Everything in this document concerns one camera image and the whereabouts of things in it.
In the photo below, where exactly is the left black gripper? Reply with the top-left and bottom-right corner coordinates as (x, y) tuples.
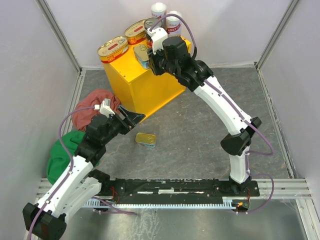
(101, 105), (146, 145)

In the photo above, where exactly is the rectangular gold tin front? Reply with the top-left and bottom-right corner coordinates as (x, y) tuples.
(133, 44), (150, 70)

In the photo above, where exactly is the rectangular gold tin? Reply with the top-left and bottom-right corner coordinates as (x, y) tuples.
(135, 132), (157, 148)
(133, 44), (150, 70)

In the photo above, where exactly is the oval gold fish tin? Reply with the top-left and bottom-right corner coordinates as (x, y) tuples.
(124, 19), (146, 45)

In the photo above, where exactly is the round dark can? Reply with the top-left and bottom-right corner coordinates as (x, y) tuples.
(143, 17), (158, 49)

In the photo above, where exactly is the white porridge can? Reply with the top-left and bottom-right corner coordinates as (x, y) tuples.
(165, 16), (182, 38)
(150, 2), (167, 19)

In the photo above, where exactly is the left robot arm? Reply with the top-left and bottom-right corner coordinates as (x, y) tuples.
(22, 104), (145, 240)

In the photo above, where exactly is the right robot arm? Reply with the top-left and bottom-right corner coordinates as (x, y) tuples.
(147, 36), (262, 196)

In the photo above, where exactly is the yellow wooden cabinet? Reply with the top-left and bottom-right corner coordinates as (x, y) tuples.
(103, 40), (186, 120)

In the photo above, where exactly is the red cloth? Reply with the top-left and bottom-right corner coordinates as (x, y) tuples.
(71, 88), (121, 132)

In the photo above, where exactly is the green cloth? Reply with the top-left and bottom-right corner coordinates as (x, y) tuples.
(46, 131), (85, 185)

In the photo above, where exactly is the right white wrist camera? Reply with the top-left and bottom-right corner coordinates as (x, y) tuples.
(146, 27), (168, 55)

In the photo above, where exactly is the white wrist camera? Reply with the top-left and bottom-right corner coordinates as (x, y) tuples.
(94, 98), (115, 117)
(146, 27), (168, 55)

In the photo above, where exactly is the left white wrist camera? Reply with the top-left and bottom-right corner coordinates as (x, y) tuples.
(94, 98), (115, 117)

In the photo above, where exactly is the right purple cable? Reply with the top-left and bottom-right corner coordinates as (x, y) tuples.
(149, 13), (197, 51)

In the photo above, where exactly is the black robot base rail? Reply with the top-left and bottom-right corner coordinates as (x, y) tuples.
(89, 169), (260, 206)

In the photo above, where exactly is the slotted cable duct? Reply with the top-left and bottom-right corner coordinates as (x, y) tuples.
(82, 196), (238, 208)

